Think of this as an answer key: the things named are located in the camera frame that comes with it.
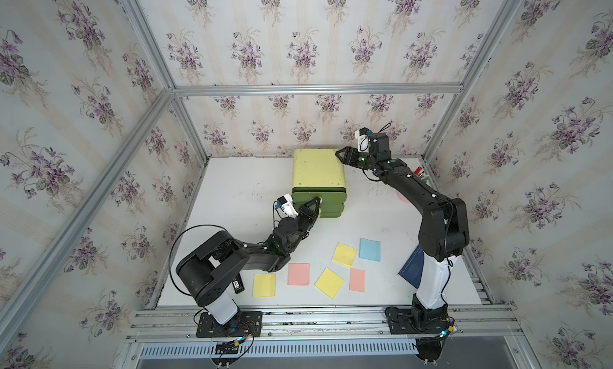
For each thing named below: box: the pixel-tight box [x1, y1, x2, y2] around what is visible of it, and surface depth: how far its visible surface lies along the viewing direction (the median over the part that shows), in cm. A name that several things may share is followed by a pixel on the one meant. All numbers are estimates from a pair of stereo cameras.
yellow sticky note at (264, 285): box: [252, 273, 277, 298], surface depth 84 cm
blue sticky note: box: [359, 238, 381, 262], surface depth 92 cm
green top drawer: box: [291, 191, 348, 204], surface depth 83 cm
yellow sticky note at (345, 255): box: [332, 242, 358, 268], surface depth 90 cm
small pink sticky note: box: [348, 268, 366, 294], surface depth 84 cm
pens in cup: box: [413, 166, 430, 180], surface depth 100 cm
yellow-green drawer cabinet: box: [292, 148, 346, 188], surface depth 88 cm
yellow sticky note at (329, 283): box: [313, 266, 345, 300], surface depth 84 cm
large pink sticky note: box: [287, 262, 310, 286], surface depth 86 cm
